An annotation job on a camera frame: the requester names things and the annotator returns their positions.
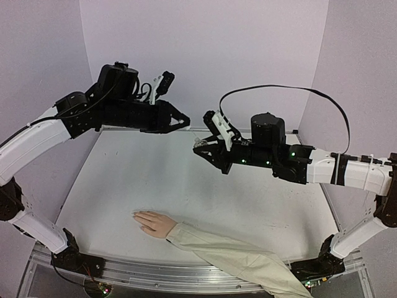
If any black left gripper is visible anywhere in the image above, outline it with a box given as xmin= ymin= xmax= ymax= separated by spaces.
xmin=105 ymin=97 xmax=193 ymax=134

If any clear glitter nail polish bottle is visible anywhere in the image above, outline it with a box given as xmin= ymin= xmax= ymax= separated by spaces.
xmin=194 ymin=138 xmax=208 ymax=148

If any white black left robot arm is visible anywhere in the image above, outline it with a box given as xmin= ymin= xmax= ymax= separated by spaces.
xmin=1 ymin=62 xmax=190 ymax=278

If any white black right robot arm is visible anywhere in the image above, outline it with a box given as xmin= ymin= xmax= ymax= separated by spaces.
xmin=193 ymin=111 xmax=396 ymax=281

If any mannequin hand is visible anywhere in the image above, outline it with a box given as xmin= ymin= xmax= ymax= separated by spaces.
xmin=133 ymin=211 xmax=177 ymax=239

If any beige sleeve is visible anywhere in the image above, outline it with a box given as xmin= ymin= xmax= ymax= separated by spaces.
xmin=166 ymin=223 xmax=311 ymax=297

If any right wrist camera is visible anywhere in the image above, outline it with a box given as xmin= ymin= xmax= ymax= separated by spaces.
xmin=203 ymin=111 xmax=237 ymax=151

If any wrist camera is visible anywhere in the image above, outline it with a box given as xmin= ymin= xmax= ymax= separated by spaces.
xmin=203 ymin=111 xmax=237 ymax=151
xmin=148 ymin=71 xmax=175 ymax=105

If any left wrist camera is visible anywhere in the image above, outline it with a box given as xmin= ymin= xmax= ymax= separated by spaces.
xmin=148 ymin=71 xmax=175 ymax=105

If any black left camera cable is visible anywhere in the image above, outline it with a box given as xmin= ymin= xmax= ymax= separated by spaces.
xmin=135 ymin=77 xmax=156 ymax=102

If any black camera cable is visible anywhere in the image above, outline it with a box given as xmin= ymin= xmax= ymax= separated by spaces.
xmin=218 ymin=85 xmax=351 ymax=155
xmin=135 ymin=77 xmax=156 ymax=102

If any aluminium base frame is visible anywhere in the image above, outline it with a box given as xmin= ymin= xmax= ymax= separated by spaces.
xmin=18 ymin=125 xmax=373 ymax=298

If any black right camera cable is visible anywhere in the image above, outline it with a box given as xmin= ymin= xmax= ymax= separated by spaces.
xmin=218 ymin=85 xmax=351 ymax=155

